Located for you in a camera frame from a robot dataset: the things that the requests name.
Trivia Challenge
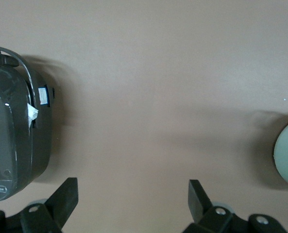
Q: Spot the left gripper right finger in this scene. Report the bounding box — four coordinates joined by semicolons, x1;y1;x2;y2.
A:
182;179;234;233

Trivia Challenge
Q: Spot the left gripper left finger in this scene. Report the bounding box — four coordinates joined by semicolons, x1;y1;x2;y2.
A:
20;177;79;233

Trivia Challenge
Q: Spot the black electric rice cooker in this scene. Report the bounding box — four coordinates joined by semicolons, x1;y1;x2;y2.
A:
0;43;56;202

